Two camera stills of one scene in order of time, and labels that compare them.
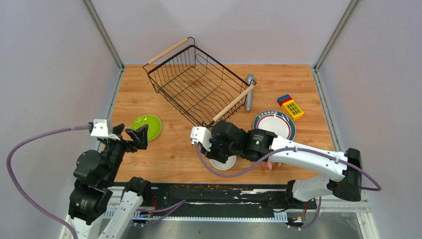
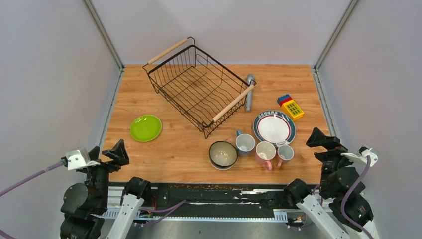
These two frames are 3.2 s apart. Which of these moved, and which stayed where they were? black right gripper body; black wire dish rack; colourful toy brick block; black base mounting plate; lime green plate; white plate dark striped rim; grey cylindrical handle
Moved: black right gripper body
Stayed: black wire dish rack; colourful toy brick block; lime green plate; grey cylindrical handle; white plate dark striped rim; black base mounting plate
